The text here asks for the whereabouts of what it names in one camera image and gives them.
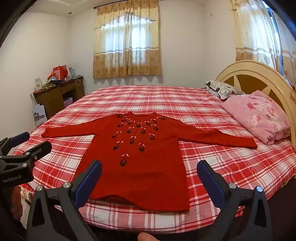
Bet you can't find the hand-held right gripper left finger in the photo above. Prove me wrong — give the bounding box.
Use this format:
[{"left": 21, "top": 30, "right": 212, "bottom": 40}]
[{"left": 26, "top": 160, "right": 102, "bottom": 241}]

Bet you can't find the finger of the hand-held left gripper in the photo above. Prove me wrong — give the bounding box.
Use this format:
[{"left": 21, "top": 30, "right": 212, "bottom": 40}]
[
  {"left": 22, "top": 141, "right": 52, "bottom": 166},
  {"left": 0, "top": 132, "right": 30, "bottom": 152}
]

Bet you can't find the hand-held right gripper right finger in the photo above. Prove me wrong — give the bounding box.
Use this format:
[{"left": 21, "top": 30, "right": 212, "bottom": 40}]
[{"left": 196, "top": 160, "right": 273, "bottom": 241}]

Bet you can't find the red knitted sweater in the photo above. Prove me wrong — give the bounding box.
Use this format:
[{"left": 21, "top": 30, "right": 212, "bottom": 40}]
[{"left": 41, "top": 112, "right": 258, "bottom": 212}]

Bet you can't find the white paper bag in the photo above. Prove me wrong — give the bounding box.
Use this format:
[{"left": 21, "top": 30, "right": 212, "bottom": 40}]
[{"left": 30, "top": 93, "right": 48, "bottom": 128}]

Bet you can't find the brown wooden desk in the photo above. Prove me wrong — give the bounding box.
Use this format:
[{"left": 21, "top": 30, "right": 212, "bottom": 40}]
[{"left": 33, "top": 75, "right": 85, "bottom": 120}]

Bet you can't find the red gift bag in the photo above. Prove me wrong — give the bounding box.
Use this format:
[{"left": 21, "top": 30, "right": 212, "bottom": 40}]
[{"left": 53, "top": 65, "right": 70, "bottom": 80}]

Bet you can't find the pink floral pillow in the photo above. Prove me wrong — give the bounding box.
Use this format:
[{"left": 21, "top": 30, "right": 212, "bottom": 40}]
[{"left": 221, "top": 90, "right": 291, "bottom": 146}]

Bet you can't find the bed with red plaid sheet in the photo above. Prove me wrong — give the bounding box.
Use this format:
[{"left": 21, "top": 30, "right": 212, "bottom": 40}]
[{"left": 11, "top": 85, "right": 296, "bottom": 232}]

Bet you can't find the grey patterned pillow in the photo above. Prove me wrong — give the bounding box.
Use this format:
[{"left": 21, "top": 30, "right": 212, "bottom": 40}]
[{"left": 205, "top": 80, "right": 246, "bottom": 100}]

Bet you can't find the cream and brown headboard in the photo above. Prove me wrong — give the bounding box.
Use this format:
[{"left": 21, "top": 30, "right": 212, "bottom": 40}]
[{"left": 215, "top": 60, "right": 296, "bottom": 149}]

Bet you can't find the wide beige window curtain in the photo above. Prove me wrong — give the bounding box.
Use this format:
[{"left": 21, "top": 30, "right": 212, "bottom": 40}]
[{"left": 93, "top": 0, "right": 162, "bottom": 79}]

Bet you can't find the narrow beige window curtain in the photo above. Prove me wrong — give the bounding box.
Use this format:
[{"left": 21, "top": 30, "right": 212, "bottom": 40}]
[{"left": 230, "top": 0, "right": 296, "bottom": 87}]

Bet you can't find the dark curtain rod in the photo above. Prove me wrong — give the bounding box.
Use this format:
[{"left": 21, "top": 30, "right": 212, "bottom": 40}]
[{"left": 93, "top": 0, "right": 160, "bottom": 9}]

